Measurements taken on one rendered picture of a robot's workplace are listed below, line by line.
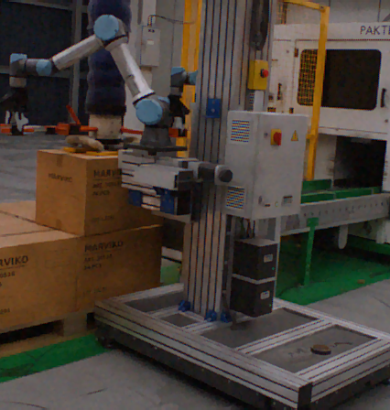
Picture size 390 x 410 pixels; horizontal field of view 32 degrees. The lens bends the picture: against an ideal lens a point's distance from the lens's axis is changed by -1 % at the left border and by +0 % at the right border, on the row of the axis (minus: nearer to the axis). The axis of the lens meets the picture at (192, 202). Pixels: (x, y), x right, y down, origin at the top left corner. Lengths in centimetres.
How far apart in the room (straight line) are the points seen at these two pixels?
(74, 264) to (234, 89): 120
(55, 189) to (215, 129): 95
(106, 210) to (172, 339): 84
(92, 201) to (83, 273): 38
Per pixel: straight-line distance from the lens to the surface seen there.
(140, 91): 310
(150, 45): 512
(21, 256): 329
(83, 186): 341
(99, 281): 361
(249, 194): 298
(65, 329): 356
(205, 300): 330
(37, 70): 327
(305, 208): 464
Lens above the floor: 130
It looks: 9 degrees down
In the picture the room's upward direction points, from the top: 4 degrees clockwise
